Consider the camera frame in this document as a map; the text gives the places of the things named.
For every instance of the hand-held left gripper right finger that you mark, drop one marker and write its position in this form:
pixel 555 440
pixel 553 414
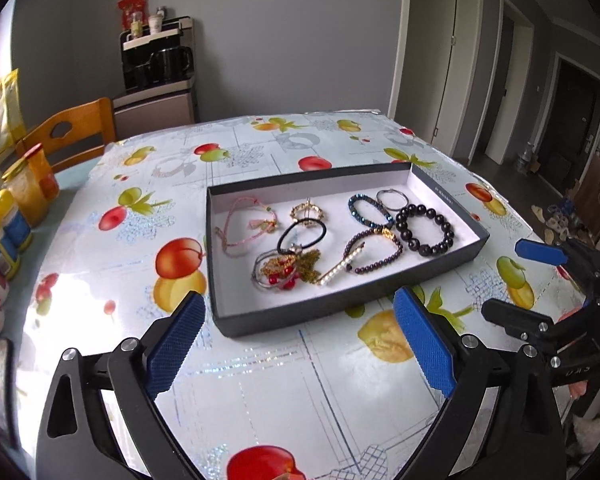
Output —
pixel 425 345

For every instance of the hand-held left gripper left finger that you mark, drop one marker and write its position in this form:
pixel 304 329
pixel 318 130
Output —
pixel 175 345

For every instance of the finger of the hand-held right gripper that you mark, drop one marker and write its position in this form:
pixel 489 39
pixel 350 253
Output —
pixel 515 316
pixel 540 252

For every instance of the pearl bar hair clip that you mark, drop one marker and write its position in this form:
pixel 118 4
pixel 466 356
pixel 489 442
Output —
pixel 330 276

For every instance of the black shallow cardboard box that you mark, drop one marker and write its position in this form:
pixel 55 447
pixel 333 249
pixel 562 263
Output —
pixel 330 190

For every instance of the gold crown hair clip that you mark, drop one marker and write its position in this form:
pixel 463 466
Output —
pixel 300 211

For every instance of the pile of shoes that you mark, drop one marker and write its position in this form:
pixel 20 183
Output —
pixel 560 220

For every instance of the fruit print tablecloth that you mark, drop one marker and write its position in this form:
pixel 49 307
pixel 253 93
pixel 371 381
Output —
pixel 280 385

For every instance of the dark entrance door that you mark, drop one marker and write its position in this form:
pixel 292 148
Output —
pixel 575 125

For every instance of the yellow lid jar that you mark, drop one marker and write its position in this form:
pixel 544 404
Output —
pixel 27 195

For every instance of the orange lid jar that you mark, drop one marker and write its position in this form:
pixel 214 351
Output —
pixel 42 170

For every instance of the black water dispenser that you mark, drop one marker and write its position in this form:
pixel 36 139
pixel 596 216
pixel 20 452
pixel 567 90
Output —
pixel 155 110

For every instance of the wooden chair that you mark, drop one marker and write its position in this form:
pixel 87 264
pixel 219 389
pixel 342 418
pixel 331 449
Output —
pixel 87 120

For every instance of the yellow packet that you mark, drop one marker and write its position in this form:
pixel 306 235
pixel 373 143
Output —
pixel 7 105

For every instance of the white dispenser tray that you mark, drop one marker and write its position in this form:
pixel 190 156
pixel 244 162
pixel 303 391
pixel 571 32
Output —
pixel 150 39

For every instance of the white paper cup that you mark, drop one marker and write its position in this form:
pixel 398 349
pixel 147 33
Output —
pixel 155 25

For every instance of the red packet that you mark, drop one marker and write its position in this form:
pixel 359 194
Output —
pixel 132 5

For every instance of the narrow white door frame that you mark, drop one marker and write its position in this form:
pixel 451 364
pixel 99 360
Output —
pixel 492 85

